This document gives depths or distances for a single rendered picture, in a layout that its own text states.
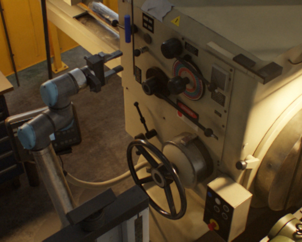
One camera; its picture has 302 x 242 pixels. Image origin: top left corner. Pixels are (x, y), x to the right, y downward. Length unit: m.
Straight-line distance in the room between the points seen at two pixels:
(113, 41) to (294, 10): 1.32
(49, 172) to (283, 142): 0.92
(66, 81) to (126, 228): 0.68
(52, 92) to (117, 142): 2.24
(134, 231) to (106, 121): 2.83
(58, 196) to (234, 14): 0.99
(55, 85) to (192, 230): 1.28
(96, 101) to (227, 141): 2.64
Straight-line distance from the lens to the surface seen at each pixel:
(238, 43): 1.74
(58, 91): 1.84
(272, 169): 2.00
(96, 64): 1.90
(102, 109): 4.34
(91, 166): 3.86
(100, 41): 3.00
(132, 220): 1.39
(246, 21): 1.87
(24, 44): 4.57
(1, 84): 3.20
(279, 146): 1.98
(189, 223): 2.77
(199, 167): 2.01
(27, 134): 1.85
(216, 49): 1.73
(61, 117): 1.91
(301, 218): 2.11
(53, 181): 1.98
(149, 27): 2.00
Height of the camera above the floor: 2.85
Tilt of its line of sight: 43 degrees down
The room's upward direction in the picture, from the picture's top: straight up
